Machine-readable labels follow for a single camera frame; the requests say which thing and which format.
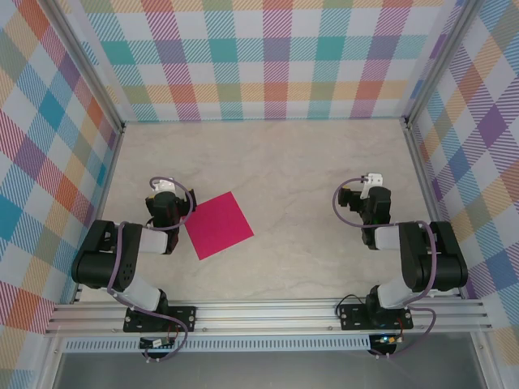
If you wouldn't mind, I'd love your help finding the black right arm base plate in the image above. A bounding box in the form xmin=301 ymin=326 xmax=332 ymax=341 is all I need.
xmin=338 ymin=303 xmax=414 ymax=331

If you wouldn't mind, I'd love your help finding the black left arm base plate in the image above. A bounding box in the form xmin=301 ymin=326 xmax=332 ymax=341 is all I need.
xmin=123 ymin=306 xmax=198 ymax=333

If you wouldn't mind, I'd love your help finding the aluminium frame post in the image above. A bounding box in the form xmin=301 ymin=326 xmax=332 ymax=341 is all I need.
xmin=46 ymin=0 xmax=126 ymax=135
xmin=405 ymin=0 xmax=482 ymax=130

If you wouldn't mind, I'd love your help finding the left circuit board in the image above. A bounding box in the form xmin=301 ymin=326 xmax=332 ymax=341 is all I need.
xmin=139 ymin=337 xmax=178 ymax=349

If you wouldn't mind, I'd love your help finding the grey metal sheet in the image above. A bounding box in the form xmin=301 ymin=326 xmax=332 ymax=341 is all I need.
xmin=52 ymin=350 xmax=487 ymax=389

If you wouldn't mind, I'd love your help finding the aluminium mounting rail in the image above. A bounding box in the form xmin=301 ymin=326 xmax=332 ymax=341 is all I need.
xmin=44 ymin=298 xmax=494 ymax=336

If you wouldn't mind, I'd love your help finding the pink square paper sheet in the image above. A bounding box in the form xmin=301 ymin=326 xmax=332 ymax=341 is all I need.
xmin=184 ymin=191 xmax=255 ymax=261

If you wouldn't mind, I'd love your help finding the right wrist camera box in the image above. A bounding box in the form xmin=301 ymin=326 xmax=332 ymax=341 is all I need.
xmin=359 ymin=173 xmax=384 ymax=199

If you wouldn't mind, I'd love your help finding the aluminium side rail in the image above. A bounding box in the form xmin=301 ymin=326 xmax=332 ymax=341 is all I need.
xmin=71 ymin=123 xmax=126 ymax=305
xmin=399 ymin=116 xmax=463 ymax=300

